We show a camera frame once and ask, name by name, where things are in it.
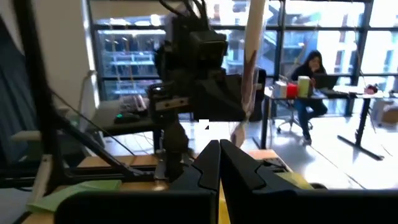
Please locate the grey laptop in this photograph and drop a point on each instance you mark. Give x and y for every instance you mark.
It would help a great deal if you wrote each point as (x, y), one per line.
(133, 104)

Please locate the white desk black legs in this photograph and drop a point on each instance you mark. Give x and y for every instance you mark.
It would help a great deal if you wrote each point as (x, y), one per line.
(362, 121)

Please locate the black laptop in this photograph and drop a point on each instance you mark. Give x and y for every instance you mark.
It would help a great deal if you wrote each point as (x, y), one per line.
(326, 81)

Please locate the office chair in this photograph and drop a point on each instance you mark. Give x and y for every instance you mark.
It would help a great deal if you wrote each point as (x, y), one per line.
(292, 119)

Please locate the cardboard box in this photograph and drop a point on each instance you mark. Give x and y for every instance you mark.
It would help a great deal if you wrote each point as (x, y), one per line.
(390, 113)

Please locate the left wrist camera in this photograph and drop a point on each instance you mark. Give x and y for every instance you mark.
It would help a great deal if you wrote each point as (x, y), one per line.
(208, 49)

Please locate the person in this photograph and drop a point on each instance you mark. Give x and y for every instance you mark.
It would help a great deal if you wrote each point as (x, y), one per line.
(308, 71)

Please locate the yellow green container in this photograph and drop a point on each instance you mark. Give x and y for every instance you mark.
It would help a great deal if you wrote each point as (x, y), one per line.
(304, 86)

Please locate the black computer mouse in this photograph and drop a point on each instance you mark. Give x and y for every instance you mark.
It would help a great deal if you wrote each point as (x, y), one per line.
(126, 119)

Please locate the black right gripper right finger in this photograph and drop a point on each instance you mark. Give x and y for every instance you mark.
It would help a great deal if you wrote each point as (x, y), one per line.
(248, 193)

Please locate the green cloth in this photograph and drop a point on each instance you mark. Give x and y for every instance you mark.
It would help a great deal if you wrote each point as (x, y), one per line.
(77, 189)

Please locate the white box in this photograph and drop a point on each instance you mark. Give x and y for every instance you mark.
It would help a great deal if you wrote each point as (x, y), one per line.
(280, 89)

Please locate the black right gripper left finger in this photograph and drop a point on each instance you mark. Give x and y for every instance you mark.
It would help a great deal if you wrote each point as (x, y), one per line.
(186, 202)

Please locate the pink object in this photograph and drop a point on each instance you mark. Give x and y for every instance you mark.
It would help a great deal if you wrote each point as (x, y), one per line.
(371, 89)

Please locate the glass front storage rack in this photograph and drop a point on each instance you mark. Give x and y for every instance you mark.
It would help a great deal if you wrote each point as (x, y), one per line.
(124, 62)

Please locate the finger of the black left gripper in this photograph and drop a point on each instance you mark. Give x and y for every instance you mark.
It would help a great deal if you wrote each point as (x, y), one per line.
(217, 99)
(260, 96)

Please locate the white purple toothbrush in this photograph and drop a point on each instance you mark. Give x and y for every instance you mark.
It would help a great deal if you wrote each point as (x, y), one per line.
(253, 37)

